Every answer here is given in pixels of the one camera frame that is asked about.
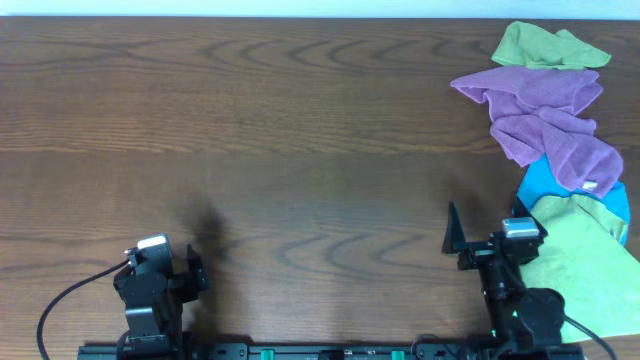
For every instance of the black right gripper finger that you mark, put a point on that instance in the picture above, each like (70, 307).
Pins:
(454, 240)
(519, 209)

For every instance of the olive green cloth at back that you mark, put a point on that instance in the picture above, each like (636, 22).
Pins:
(525, 44)

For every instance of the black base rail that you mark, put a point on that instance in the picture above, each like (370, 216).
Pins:
(242, 351)

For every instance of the blue microfiber cloth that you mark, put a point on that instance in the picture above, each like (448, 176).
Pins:
(612, 211)

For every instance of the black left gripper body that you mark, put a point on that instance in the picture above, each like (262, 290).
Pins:
(182, 282)

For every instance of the light green microfiber cloth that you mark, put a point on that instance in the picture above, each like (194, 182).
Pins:
(582, 259)

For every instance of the purple microfiber cloth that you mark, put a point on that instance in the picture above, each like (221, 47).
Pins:
(534, 113)

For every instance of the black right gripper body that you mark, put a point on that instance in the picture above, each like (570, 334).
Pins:
(480, 253)

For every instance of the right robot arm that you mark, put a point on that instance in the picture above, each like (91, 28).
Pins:
(526, 322)

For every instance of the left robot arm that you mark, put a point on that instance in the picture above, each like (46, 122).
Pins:
(157, 328)

